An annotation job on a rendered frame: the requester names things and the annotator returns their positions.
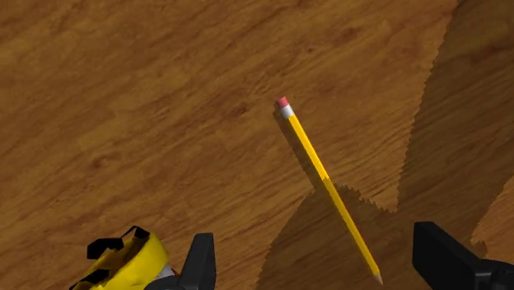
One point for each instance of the yellow and black toy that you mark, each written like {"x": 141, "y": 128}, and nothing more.
{"x": 128, "y": 261}

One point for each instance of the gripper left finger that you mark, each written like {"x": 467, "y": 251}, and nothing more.
{"x": 199, "y": 263}

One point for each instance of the yellow pencil with pink eraser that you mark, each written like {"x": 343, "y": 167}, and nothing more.
{"x": 321, "y": 170}

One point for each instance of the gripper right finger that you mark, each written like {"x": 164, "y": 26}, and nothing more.
{"x": 445, "y": 257}

